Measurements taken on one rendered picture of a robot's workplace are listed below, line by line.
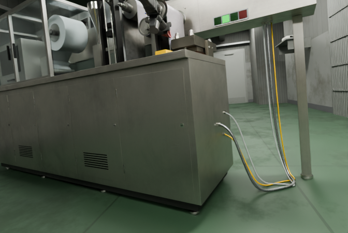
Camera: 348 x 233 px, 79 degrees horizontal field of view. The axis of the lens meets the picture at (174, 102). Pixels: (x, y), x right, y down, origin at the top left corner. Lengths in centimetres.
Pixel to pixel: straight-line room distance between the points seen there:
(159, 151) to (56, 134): 100
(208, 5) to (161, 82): 82
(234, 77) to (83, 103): 777
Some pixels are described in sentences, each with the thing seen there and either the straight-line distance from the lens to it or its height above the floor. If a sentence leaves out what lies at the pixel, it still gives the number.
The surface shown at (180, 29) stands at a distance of 163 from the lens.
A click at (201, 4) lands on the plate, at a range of 177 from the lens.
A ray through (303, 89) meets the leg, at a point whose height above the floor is 63.
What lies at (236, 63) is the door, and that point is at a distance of 898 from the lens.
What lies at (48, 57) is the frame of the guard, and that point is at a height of 107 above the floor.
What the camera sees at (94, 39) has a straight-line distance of 237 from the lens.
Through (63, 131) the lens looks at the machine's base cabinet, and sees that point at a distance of 186.
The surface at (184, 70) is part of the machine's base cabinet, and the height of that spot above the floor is 80.
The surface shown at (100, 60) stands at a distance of 197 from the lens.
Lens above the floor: 70
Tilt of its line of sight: 3 degrees down
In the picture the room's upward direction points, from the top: 5 degrees counter-clockwise
